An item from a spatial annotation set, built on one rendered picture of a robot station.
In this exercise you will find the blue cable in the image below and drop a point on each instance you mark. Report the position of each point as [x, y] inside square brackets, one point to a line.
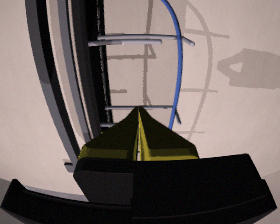
[180, 61]

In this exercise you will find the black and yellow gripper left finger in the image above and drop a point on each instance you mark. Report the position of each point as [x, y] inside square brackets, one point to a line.
[119, 141]

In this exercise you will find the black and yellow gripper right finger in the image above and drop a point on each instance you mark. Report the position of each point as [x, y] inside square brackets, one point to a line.
[157, 142]

